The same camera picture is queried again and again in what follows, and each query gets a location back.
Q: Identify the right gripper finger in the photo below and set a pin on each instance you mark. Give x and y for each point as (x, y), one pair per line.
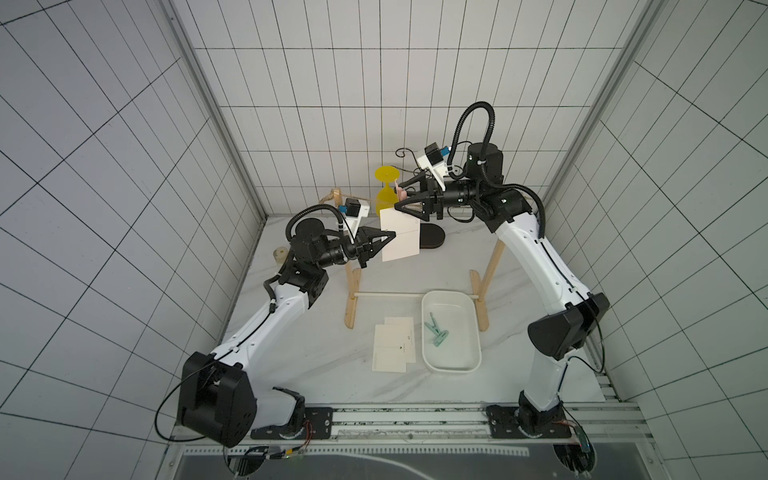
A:
(416, 207)
(419, 180)

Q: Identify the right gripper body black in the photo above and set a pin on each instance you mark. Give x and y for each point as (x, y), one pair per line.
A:
(434, 198)

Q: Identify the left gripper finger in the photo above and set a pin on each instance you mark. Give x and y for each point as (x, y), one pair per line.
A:
(377, 236)
(379, 252)

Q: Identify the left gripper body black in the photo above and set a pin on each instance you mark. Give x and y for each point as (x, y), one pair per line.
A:
(349, 251)

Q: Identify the white postcard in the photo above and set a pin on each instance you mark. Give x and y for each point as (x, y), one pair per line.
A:
(388, 352)
(407, 234)
(404, 327)

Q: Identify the teal clothespin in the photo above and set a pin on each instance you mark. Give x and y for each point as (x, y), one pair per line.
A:
(440, 337)
(432, 325)

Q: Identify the pink clothespin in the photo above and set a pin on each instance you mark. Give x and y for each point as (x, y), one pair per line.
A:
(401, 194)

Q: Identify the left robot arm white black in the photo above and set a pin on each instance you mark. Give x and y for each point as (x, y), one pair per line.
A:
(220, 396)

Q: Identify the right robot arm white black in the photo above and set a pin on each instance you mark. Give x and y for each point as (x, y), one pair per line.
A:
(516, 215)

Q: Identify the white plastic tray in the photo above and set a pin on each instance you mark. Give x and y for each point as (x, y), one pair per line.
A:
(461, 352)

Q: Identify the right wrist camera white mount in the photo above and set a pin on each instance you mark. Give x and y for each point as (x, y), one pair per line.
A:
(433, 159)

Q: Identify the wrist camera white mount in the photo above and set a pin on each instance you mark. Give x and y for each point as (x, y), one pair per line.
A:
(433, 159)
(354, 211)

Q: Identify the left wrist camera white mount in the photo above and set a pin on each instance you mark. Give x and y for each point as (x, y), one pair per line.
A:
(354, 211)

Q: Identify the black wire scroll stand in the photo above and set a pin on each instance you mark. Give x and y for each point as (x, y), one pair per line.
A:
(432, 236)

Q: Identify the wooden string rack frame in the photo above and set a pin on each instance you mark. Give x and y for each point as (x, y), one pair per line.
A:
(479, 283)

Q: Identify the aluminium mounting rail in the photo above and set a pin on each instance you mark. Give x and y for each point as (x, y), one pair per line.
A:
(585, 429)

